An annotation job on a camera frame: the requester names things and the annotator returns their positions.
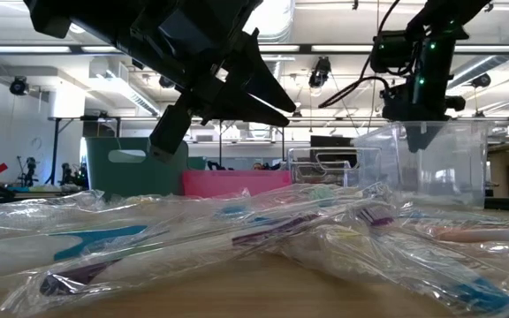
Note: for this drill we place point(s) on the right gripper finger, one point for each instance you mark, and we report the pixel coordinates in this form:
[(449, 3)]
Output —
[(427, 132), (413, 134)]

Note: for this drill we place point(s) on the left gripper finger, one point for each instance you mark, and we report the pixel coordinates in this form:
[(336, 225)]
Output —
[(259, 79), (245, 110)]

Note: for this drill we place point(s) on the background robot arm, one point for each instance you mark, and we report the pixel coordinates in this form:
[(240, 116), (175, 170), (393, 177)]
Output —
[(29, 170), (219, 166), (71, 174)]

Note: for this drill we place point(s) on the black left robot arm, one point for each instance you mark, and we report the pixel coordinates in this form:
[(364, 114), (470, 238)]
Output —
[(82, 22)]

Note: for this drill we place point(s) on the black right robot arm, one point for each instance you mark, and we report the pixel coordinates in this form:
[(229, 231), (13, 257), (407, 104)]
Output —
[(449, 13)]

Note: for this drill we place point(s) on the white light strip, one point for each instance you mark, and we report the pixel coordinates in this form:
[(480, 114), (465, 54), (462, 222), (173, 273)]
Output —
[(493, 48), (281, 48), (343, 48)]

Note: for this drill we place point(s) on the black ceiling spotlight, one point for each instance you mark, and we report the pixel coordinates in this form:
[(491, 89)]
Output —
[(166, 82), (18, 86), (320, 73), (481, 80)]

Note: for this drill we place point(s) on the large clear plastic bin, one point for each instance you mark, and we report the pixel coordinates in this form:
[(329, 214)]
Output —
[(458, 176)]

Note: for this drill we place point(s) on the black overhead crossbar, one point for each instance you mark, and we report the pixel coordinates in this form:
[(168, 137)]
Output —
[(305, 48)]

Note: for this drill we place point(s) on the pink plastic bin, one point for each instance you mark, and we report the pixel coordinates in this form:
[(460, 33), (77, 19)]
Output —
[(237, 182)]

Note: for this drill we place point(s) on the black monitor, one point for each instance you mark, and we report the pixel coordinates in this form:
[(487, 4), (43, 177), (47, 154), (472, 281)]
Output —
[(331, 141)]

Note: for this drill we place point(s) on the small clear plastic bin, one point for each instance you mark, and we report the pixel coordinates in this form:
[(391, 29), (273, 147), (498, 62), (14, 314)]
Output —
[(298, 176)]

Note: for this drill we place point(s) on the wrapped orange toothbrush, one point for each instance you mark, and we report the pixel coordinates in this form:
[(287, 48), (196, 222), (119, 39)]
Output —
[(480, 235)]

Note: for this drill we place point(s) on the green plastic bin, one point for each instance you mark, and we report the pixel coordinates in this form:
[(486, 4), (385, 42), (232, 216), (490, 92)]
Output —
[(126, 176)]

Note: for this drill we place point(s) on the wrapped blue toothbrush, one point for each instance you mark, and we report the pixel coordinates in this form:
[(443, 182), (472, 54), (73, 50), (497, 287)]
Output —
[(100, 240), (480, 296)]

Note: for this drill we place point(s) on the wrapped purple toothbrush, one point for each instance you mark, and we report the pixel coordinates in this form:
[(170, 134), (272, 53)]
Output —
[(78, 278)]

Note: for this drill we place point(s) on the black background rig frame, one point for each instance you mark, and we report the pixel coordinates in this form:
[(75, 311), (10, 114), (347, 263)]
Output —
[(55, 150), (283, 141)]

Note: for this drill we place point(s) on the silver ventilation duct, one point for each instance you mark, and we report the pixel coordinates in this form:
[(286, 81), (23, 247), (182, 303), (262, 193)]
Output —
[(488, 66), (276, 17)]

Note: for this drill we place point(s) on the white rectangular air duct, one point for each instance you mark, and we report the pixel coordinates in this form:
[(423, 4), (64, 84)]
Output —
[(126, 93)]

